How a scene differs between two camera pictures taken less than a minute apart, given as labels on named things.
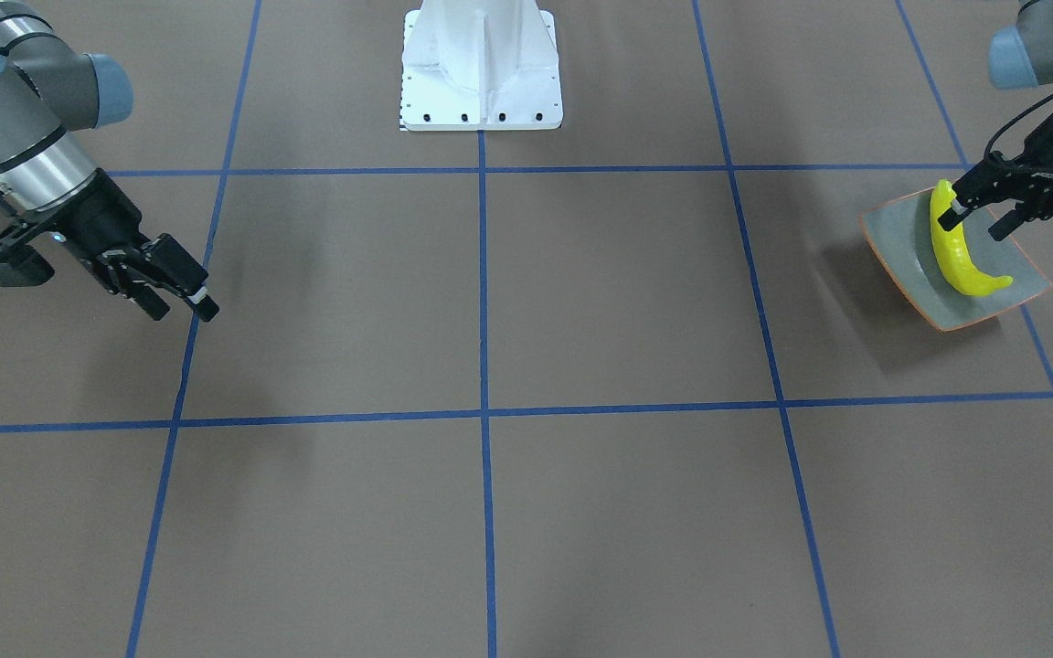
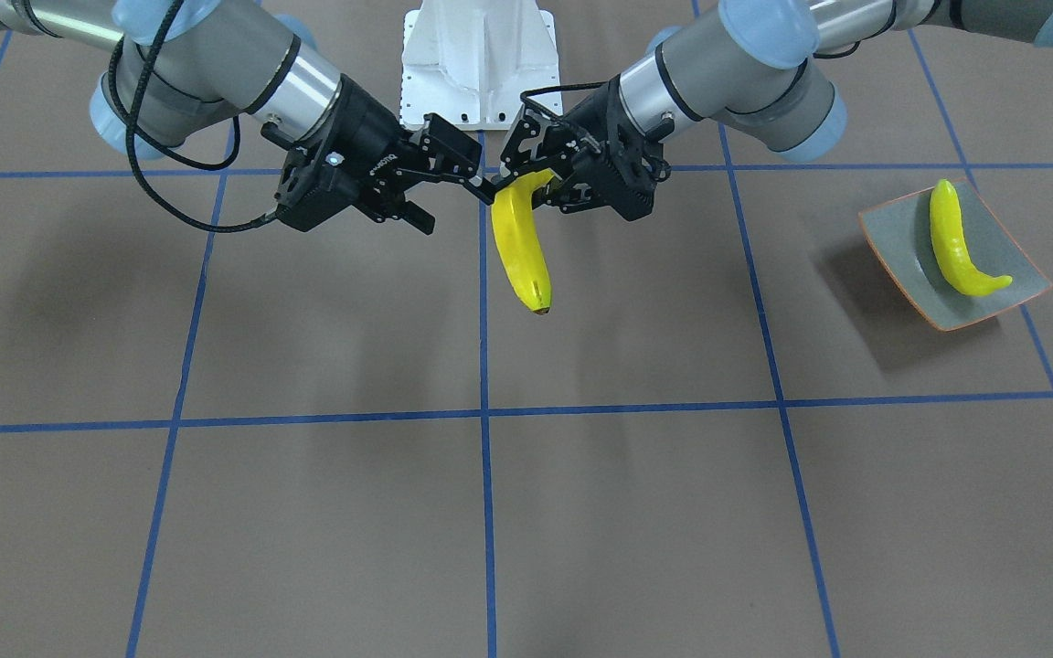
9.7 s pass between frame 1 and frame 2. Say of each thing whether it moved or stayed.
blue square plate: stayed
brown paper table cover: stayed
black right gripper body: moved
